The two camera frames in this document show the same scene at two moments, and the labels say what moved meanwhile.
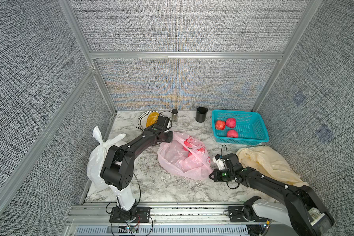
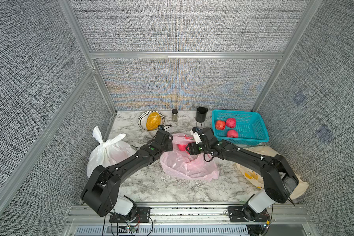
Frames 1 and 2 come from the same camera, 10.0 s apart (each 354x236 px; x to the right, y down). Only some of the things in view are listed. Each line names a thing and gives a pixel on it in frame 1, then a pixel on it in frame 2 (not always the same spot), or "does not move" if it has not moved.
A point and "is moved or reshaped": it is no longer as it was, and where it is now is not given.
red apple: [220, 125] does not move
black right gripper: [215, 177] to [192, 149]
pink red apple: [188, 144] is moved or reshaped
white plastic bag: [95, 157] does not move
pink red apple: [232, 133] does not move
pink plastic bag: [186, 156] does not move
